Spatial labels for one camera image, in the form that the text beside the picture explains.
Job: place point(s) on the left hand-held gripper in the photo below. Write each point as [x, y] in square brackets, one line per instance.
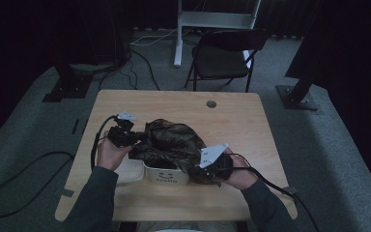
[122, 135]

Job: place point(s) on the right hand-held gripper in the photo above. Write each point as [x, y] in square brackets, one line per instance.
[212, 158]

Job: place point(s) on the black garbage bag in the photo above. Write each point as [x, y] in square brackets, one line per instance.
[170, 141]

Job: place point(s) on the cream trash bin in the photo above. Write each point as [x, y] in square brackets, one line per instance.
[167, 177]

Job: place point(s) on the person's left hand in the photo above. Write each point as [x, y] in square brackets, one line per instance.
[111, 156]

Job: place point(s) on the person's right hand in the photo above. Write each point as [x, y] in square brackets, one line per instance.
[243, 175]

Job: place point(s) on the grey table grommet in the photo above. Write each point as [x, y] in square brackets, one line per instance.
[211, 104]

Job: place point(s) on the grey tape strip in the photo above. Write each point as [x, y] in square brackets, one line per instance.
[65, 192]
[290, 190]

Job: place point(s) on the black folding chair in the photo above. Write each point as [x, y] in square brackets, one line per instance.
[220, 63]

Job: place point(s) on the white metal stand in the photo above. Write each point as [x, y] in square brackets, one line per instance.
[212, 20]

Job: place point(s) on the black stand base with post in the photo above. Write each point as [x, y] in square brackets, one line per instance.
[298, 96]

